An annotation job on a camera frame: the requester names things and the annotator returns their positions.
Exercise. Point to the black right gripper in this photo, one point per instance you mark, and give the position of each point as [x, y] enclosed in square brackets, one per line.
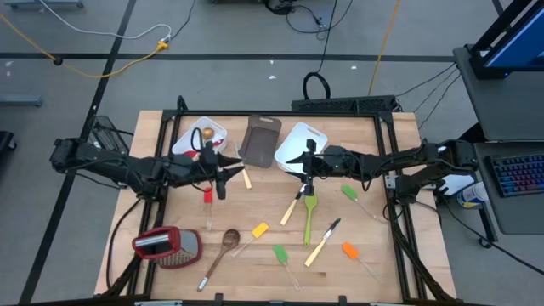
[327, 163]

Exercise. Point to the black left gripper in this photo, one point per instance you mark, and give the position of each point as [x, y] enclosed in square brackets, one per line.
[210, 170]

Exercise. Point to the white plastic bin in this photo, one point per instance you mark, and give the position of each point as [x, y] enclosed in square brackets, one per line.
[299, 142]
[183, 144]

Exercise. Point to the green silicone spoon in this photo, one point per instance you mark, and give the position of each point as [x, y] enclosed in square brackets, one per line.
[310, 204]

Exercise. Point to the wooden spoon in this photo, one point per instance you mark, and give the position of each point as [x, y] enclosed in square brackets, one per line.
[229, 240]

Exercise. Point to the red box grater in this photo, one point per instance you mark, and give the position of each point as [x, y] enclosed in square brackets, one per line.
[170, 255]

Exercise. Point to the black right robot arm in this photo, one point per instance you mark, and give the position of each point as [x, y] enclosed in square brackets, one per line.
[404, 159]

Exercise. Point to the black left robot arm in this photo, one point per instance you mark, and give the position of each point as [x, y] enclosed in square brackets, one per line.
[127, 168]

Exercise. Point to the black perforated computer case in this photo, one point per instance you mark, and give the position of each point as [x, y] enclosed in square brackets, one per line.
[340, 104]

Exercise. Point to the black mesh box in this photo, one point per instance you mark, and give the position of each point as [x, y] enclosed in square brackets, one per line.
[106, 132]

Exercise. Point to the white paper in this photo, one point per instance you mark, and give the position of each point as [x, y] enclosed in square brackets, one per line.
[459, 183]

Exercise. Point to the white wipes canister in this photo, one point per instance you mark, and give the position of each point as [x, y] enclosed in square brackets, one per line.
[472, 195]

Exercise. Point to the grey keyboard desk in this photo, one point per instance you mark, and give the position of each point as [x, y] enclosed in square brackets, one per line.
[510, 217]

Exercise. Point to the grey stand foot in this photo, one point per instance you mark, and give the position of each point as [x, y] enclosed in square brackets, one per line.
[21, 100]
[42, 3]

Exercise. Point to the backlit keyboard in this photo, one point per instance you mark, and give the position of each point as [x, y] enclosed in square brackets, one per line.
[523, 174]

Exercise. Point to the large monitor on stand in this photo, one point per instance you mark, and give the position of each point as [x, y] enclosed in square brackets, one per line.
[518, 47]

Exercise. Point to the black aluminium frame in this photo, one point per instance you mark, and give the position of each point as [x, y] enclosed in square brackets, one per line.
[384, 117]

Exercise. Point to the silver bracket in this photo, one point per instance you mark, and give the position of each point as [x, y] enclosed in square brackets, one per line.
[157, 303]
[384, 304]

